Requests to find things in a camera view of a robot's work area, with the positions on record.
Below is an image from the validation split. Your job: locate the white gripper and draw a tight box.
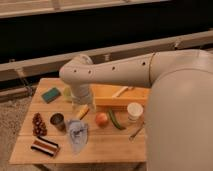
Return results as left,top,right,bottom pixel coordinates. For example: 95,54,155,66
70,84,93,105

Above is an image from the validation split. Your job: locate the green blue sponge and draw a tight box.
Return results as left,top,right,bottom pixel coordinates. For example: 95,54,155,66
41,88,61,103

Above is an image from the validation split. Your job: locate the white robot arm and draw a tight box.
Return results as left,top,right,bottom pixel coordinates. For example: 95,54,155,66
59,50,213,171

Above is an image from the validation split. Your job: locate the light green cup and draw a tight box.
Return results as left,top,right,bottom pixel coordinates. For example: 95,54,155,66
63,87,72,102

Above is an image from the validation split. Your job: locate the metal cup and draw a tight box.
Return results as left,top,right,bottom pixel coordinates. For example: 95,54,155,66
50,113,65,131

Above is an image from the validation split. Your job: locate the yellow corn cob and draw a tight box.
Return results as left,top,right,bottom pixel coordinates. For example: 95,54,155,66
76,105,89,119

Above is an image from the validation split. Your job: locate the yellow plastic bin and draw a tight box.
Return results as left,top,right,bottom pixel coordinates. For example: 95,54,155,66
91,84,149,106

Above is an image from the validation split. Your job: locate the green chili pepper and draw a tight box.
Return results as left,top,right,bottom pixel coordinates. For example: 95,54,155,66
108,109,126,130

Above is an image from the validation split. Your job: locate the white brush in bin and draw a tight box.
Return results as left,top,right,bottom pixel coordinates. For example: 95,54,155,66
112,86,133,98

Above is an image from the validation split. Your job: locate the brown pine cone toy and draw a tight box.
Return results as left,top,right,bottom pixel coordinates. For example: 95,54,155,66
32,113,47,136

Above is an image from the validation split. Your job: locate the white plastic jar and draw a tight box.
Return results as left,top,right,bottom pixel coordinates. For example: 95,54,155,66
127,102,144,122

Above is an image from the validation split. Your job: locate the metal fork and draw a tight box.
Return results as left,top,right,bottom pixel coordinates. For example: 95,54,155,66
129,122,145,141

